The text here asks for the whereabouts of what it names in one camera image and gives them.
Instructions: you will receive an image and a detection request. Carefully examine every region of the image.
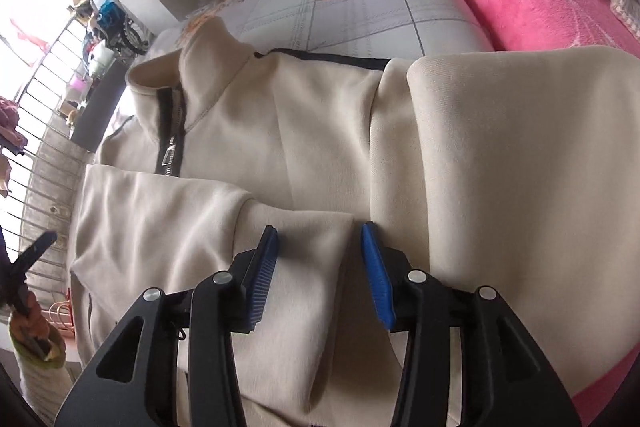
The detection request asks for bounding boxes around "pink wire rack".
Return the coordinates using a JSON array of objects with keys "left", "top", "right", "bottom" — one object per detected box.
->
[{"left": 39, "top": 289, "right": 77, "bottom": 340}]

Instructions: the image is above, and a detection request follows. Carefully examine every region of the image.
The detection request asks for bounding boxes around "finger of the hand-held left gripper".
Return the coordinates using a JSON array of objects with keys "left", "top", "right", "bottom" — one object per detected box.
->
[{"left": 6, "top": 230, "right": 59, "bottom": 309}]

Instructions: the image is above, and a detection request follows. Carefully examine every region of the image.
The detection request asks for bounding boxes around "metal window railing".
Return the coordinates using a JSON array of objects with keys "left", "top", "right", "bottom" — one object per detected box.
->
[{"left": 0, "top": 19, "right": 128, "bottom": 308}]

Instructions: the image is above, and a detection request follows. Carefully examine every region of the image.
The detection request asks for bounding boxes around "person's left hand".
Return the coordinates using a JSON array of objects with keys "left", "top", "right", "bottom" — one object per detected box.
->
[{"left": 17, "top": 292, "right": 53, "bottom": 348}]

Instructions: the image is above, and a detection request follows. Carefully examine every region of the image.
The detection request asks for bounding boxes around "cream zip jacket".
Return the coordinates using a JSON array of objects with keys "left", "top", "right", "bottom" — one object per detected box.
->
[{"left": 67, "top": 16, "right": 640, "bottom": 427}]

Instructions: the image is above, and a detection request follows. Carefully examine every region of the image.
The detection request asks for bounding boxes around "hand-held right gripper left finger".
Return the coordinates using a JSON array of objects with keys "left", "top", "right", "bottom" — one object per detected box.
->
[{"left": 54, "top": 225, "right": 279, "bottom": 427}]

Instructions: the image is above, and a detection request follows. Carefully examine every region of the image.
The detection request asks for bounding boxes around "bicycle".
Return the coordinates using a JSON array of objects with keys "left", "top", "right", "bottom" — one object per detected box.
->
[{"left": 82, "top": 0, "right": 153, "bottom": 60}]

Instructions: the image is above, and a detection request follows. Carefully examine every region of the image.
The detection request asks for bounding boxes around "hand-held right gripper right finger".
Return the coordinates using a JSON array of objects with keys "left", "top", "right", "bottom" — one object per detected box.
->
[{"left": 361, "top": 222, "right": 583, "bottom": 427}]

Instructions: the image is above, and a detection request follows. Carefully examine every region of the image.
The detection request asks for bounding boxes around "person's left forearm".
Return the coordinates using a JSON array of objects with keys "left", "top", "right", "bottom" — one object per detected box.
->
[{"left": 7, "top": 312, "right": 81, "bottom": 413}]

